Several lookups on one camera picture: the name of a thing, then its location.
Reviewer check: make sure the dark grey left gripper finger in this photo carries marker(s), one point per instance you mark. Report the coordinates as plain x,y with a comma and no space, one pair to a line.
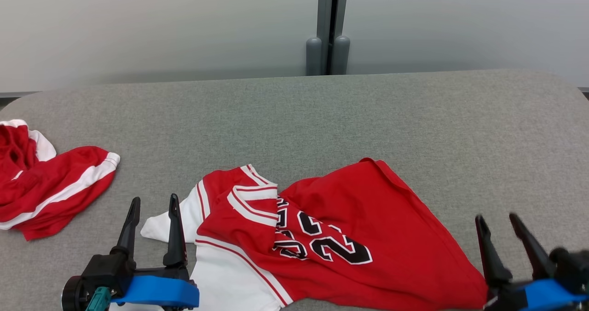
175,237
129,233

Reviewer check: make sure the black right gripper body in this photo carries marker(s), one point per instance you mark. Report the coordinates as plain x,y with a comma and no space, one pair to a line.
506,297

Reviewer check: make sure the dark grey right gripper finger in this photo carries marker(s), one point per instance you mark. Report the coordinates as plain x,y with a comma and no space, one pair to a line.
536,258
494,265

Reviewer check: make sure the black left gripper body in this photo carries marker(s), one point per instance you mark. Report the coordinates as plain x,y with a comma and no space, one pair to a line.
161,272

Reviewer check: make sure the red shorts with white stripes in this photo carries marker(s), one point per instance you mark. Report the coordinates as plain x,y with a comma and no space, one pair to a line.
55,182

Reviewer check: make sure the red white basketball jersey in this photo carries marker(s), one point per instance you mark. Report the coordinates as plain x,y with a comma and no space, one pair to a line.
391,228

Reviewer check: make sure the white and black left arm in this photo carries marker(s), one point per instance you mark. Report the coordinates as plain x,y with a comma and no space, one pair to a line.
72,297

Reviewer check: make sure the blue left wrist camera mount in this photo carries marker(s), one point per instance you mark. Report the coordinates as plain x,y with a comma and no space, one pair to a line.
156,290

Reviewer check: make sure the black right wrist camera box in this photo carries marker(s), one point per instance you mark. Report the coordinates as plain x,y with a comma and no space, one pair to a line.
573,265

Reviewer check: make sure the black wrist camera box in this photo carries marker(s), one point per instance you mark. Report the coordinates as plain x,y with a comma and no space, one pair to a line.
106,272
573,265

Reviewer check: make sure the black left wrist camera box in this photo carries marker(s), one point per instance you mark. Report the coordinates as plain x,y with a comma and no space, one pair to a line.
106,272

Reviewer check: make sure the grey wall base rail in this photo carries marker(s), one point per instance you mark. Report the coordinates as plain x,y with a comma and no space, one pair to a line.
18,94

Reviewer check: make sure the grey partition post with feet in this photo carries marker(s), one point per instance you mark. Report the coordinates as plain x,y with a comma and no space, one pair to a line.
324,21

